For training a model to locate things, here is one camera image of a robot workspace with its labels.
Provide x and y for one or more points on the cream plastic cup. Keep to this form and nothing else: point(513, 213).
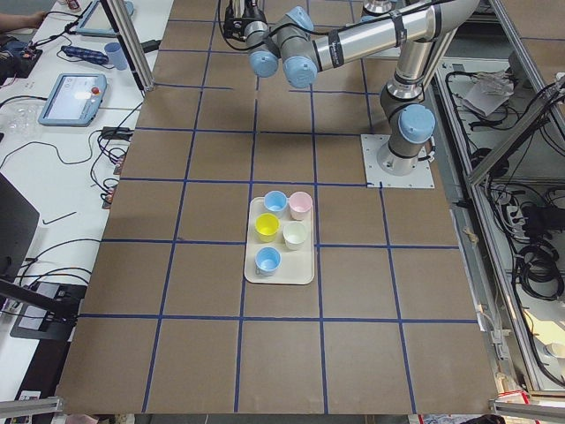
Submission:
point(295, 235)

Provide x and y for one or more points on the black power adapter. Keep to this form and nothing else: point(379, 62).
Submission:
point(116, 133)

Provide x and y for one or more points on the yellow plastic cup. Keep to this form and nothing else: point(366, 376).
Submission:
point(267, 226)

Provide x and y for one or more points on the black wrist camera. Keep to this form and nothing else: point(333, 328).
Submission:
point(233, 21)

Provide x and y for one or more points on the far teach pendant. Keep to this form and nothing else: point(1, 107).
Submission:
point(95, 22)

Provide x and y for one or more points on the pink plastic cup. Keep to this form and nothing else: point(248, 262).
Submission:
point(300, 204)

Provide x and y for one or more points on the near teach pendant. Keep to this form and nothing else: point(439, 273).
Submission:
point(74, 100)

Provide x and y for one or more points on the teach pendant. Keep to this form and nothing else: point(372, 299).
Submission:
point(95, 22)
point(74, 100)

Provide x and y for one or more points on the cream plastic tray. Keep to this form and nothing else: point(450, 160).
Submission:
point(297, 267)

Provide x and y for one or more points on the blue plaid pouch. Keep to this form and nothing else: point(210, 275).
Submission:
point(88, 55)

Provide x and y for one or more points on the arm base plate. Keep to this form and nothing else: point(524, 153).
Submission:
point(383, 169)

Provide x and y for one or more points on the aluminium frame post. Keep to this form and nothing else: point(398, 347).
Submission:
point(123, 27)

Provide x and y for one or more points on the blue cup on desk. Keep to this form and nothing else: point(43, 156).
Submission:
point(116, 56)

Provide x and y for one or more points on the blue plastic cup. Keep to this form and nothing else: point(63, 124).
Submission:
point(276, 203)
point(267, 261)

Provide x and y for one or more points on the black monitor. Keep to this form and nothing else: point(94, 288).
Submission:
point(19, 221)

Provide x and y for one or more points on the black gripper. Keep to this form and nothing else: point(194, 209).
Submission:
point(252, 9)

